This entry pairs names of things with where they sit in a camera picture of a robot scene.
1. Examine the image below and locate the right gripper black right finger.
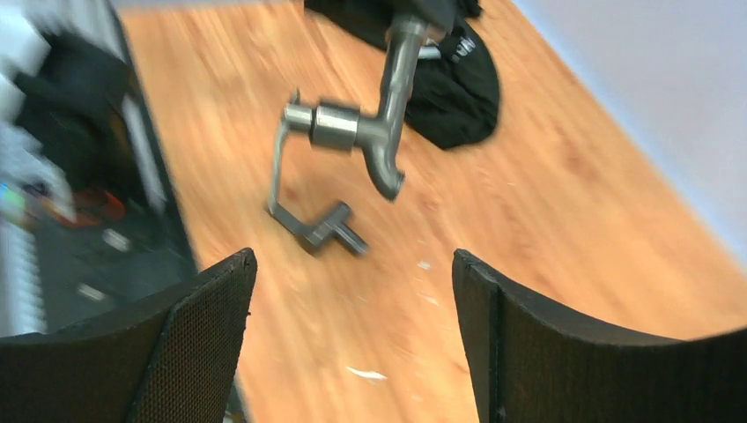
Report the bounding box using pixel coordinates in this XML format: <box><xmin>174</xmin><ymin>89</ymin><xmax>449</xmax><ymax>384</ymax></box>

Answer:
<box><xmin>452</xmin><ymin>249</ymin><xmax>746</xmax><ymax>422</ymax></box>

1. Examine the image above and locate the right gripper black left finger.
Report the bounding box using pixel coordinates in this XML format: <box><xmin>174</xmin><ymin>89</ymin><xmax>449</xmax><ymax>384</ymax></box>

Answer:
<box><xmin>1</xmin><ymin>249</ymin><xmax>257</xmax><ymax>422</ymax></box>

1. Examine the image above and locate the grey faucet with lever handle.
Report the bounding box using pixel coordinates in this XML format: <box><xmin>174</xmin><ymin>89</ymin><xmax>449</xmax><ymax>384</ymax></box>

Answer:
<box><xmin>267</xmin><ymin>14</ymin><xmax>430</xmax><ymax>215</ymax></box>

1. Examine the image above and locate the black cloth with white print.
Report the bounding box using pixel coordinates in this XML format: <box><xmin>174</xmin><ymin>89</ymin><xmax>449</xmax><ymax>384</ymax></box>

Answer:
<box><xmin>304</xmin><ymin>1</ymin><xmax>500</xmax><ymax>150</ymax></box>

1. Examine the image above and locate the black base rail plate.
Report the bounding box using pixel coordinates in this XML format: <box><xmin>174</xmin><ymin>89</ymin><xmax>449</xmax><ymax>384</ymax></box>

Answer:
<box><xmin>1</xmin><ymin>1</ymin><xmax>196</xmax><ymax>336</ymax></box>

